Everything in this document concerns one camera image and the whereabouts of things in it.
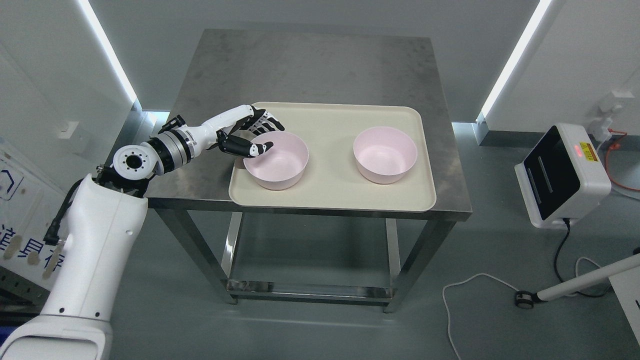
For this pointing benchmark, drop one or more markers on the white stand leg with caster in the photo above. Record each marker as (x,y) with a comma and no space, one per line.
(527,300)

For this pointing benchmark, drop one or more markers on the white wall switch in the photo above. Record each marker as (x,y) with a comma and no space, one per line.
(70,132)

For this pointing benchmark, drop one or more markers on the stainless steel table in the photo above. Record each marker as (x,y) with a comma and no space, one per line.
(233,67)

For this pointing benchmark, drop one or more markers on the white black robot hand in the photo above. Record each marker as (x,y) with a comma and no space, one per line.
(220,131)

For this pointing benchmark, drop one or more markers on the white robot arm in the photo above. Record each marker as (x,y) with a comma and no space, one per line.
(97,225)

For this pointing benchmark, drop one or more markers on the beige plastic tray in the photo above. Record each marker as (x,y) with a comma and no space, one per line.
(331,180)

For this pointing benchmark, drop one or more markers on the white black box device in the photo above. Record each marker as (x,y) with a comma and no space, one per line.
(562,179)

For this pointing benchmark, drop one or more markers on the pink bowl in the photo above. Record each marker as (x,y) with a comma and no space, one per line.
(384,154)
(283,165)

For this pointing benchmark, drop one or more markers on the white wall socket plug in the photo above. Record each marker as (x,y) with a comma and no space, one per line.
(605,111)

